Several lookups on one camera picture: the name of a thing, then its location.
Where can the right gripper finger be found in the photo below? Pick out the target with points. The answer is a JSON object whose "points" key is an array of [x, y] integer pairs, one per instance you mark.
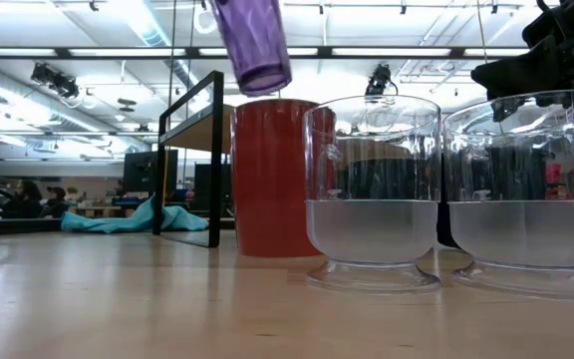
{"points": [[503, 92], [506, 65]]}

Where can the blue cloth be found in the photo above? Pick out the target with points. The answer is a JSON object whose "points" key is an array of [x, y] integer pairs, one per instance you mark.
{"points": [[117, 222]]}

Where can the person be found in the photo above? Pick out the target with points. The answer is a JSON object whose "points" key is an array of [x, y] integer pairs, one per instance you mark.
{"points": [[24, 202], [57, 202]]}

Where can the orange-red mug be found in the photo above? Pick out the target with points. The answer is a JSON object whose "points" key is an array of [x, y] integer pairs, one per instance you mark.
{"points": [[267, 174]]}

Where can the clear plastic footed cup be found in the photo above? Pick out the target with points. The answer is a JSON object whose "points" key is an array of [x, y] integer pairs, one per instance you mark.
{"points": [[526, 234], [372, 229]]}

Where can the purple faceted plastic tumbler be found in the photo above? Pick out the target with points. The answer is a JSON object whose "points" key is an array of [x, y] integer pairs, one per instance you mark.
{"points": [[254, 45]]}

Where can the black mug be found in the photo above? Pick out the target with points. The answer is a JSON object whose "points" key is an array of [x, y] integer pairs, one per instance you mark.
{"points": [[445, 219]]}

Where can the wooden shelf, black metal frame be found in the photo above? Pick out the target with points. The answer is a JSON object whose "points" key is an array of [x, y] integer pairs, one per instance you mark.
{"points": [[214, 149]]}

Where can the black monitor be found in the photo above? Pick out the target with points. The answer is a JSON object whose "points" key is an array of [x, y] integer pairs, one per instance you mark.
{"points": [[142, 172], [204, 187]]}

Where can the black ceiling spotlight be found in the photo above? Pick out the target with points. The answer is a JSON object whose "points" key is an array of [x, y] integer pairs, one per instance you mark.
{"points": [[55, 80], [379, 80]]}

